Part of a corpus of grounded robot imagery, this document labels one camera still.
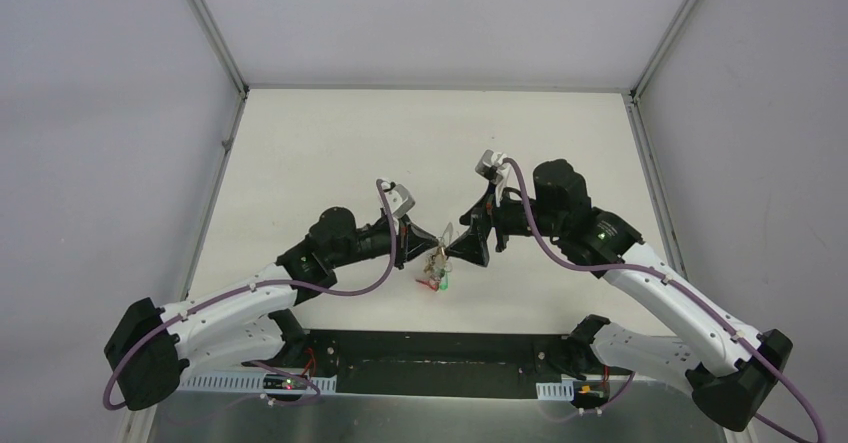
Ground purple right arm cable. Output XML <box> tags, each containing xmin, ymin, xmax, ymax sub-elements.
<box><xmin>502</xmin><ymin>156</ymin><xmax>828</xmax><ymax>443</ymax></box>

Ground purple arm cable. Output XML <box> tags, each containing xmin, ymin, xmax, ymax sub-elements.
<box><xmin>102</xmin><ymin>178</ymin><xmax>400</xmax><ymax>411</ymax></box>
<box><xmin>502</xmin><ymin>156</ymin><xmax>828</xmax><ymax>443</ymax></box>

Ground aluminium frame rails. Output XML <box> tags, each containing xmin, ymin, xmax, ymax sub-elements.
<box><xmin>135</xmin><ymin>0</ymin><xmax>757</xmax><ymax>443</ymax></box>

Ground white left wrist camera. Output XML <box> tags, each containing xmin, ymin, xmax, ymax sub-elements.
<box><xmin>380</xmin><ymin>181</ymin><xmax>415</xmax><ymax>219</ymax></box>

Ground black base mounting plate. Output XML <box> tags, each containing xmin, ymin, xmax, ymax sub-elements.
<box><xmin>270</xmin><ymin>330</ymin><xmax>605</xmax><ymax>399</ymax></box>

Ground key with yellow tag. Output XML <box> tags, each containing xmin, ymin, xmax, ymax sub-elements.
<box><xmin>435</xmin><ymin>247</ymin><xmax>448</xmax><ymax>264</ymax></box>

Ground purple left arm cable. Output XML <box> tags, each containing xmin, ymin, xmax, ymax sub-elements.
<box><xmin>102</xmin><ymin>178</ymin><xmax>400</xmax><ymax>411</ymax></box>

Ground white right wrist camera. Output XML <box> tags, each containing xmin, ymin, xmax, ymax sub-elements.
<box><xmin>474</xmin><ymin>149</ymin><xmax>511</xmax><ymax>186</ymax></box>

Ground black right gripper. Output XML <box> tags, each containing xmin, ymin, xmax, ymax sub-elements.
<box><xmin>444</xmin><ymin>179</ymin><xmax>565</xmax><ymax>266</ymax></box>

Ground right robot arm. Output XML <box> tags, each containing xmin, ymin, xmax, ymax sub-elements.
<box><xmin>446</xmin><ymin>151</ymin><xmax>792</xmax><ymax>432</ymax></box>

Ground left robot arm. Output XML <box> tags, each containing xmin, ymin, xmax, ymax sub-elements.
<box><xmin>102</xmin><ymin>207</ymin><xmax>439</xmax><ymax>411</ymax></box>

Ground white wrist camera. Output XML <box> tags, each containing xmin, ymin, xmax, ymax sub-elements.
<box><xmin>474</xmin><ymin>149</ymin><xmax>511</xmax><ymax>186</ymax></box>
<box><xmin>380</xmin><ymin>181</ymin><xmax>415</xmax><ymax>219</ymax></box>

